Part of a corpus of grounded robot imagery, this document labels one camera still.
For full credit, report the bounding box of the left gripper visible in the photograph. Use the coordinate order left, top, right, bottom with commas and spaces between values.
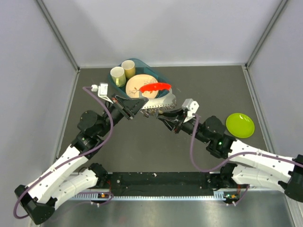
97, 93, 148, 137

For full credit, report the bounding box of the floral beige plate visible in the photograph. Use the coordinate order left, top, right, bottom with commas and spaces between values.
125, 74, 158, 98

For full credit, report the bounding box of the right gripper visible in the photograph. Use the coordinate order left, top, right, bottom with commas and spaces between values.
158, 108, 210, 144

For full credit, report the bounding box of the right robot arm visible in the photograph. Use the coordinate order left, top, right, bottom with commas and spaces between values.
157, 109, 303, 202

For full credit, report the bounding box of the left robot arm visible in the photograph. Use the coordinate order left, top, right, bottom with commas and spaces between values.
13, 95, 149, 225

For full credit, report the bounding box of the lime green plate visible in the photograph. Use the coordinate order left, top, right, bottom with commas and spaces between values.
225, 113, 255, 139

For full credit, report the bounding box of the light green mug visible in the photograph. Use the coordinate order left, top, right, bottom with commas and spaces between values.
110, 66, 126, 87

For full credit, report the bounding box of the grey cable duct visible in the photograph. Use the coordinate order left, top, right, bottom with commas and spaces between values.
70, 191, 240, 201

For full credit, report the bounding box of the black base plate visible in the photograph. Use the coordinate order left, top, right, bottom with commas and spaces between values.
108, 172, 226, 197

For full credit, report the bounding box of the yellow mug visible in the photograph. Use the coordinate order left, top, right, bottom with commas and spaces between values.
121, 60, 135, 79

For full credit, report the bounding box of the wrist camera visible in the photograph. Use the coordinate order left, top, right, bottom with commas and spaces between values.
90, 82, 108, 99
181, 98, 199, 121

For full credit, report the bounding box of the metal key holder red handle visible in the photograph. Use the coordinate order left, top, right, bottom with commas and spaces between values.
139, 82, 176, 112

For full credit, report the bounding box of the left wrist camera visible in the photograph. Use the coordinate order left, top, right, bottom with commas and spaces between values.
90, 82, 108, 99

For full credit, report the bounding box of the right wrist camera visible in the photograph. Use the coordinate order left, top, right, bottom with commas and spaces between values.
181, 98, 199, 121

